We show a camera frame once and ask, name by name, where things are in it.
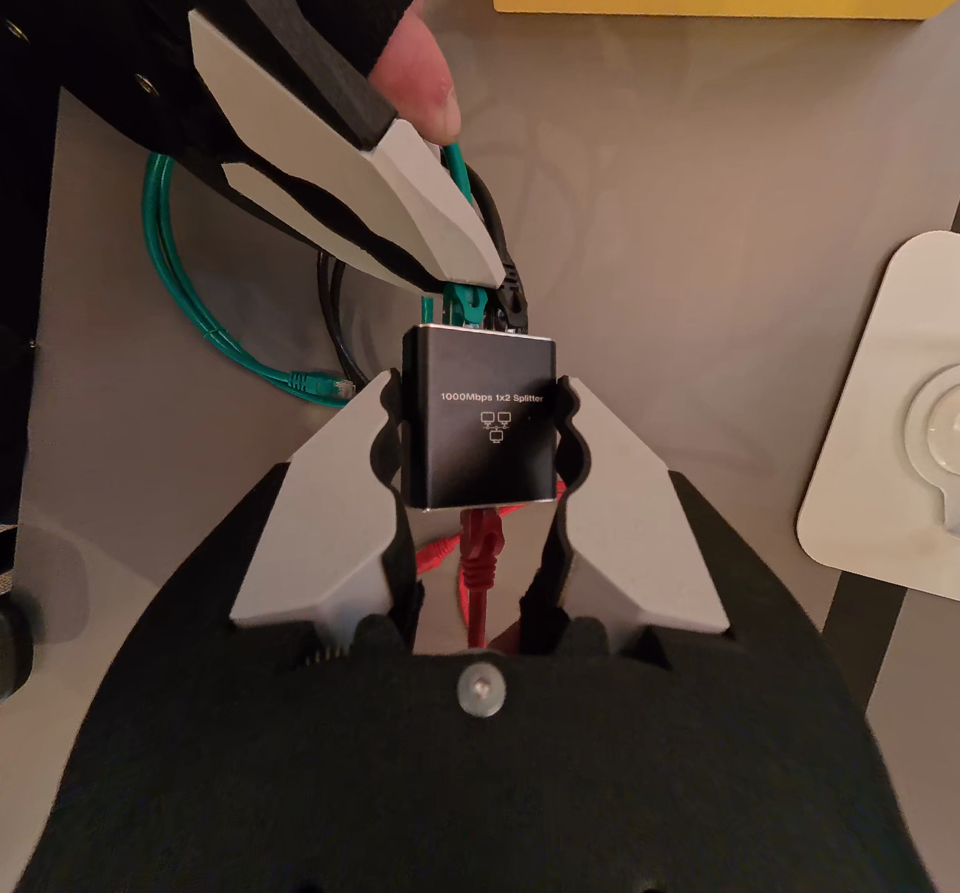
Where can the person's black jacket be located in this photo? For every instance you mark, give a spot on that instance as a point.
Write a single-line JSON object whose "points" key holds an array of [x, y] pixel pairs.
{"points": [[22, 308]]}

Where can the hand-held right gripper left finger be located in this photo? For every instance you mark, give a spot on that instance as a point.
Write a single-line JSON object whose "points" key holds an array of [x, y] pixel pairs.
{"points": [[330, 533]]}

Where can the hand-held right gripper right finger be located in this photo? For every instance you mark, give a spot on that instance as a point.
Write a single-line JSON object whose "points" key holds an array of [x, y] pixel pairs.
{"points": [[637, 548]]}

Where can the black ethernet splitter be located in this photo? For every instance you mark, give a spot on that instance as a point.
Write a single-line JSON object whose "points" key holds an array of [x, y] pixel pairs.
{"points": [[480, 458]]}

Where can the person's left hand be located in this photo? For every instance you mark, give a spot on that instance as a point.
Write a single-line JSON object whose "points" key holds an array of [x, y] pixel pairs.
{"points": [[427, 83]]}

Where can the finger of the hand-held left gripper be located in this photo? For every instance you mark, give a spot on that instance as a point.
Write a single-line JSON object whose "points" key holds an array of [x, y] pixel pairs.
{"points": [[420, 210], [300, 203]]}

